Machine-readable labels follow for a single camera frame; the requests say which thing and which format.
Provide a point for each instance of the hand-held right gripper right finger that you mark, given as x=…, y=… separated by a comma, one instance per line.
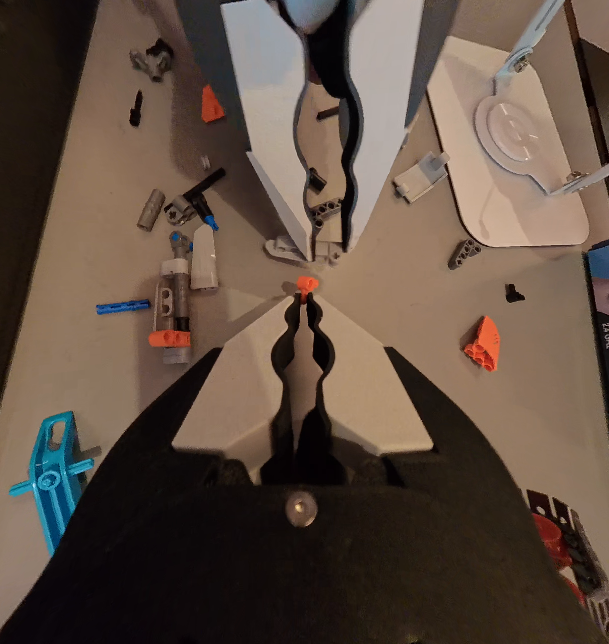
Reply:
x=374, y=402

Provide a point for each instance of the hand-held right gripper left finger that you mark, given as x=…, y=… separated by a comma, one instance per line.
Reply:
x=229, y=402

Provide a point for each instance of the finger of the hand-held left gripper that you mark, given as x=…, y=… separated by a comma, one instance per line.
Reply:
x=264, y=100
x=385, y=100

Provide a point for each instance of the small orange pin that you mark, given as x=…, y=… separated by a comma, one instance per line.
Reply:
x=307, y=284

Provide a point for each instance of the small grey holed beam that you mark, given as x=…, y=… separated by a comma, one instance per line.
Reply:
x=281, y=249

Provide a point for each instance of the orange wedge panel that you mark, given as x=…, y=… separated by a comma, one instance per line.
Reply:
x=212, y=105
x=483, y=344

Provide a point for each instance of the short black axle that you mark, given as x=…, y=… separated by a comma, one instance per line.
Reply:
x=328, y=114

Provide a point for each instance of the grey and black connector assembly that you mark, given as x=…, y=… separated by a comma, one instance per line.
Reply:
x=151, y=63

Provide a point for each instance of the light grey hinged panel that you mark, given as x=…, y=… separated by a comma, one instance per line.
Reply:
x=417, y=178

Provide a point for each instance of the long black axle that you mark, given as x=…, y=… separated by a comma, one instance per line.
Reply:
x=206, y=183

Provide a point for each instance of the dark grey angled beam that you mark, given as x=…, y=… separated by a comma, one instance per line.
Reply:
x=327, y=210
x=464, y=255

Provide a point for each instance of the black angled connector blue pin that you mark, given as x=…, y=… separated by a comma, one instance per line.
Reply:
x=202, y=209

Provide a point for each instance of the grey cylinder assembly orange connector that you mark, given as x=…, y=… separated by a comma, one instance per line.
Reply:
x=178, y=287

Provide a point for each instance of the grey cross connector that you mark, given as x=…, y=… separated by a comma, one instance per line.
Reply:
x=178, y=211

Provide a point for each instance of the blue holed rod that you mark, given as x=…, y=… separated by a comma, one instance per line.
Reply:
x=123, y=307

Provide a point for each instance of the white curved panel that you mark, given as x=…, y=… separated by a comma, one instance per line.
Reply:
x=204, y=261

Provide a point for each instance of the grey tube connector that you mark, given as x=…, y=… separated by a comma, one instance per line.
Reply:
x=151, y=210

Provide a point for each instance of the small black connector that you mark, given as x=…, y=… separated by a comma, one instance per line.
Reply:
x=513, y=294

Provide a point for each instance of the turquoise plastic tool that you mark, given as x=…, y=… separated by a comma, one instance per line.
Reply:
x=50, y=478

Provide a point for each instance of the toy tracked robot orange wheels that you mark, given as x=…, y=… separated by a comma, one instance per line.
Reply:
x=560, y=541

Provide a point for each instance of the dark textured mat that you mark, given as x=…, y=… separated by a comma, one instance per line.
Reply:
x=23, y=201

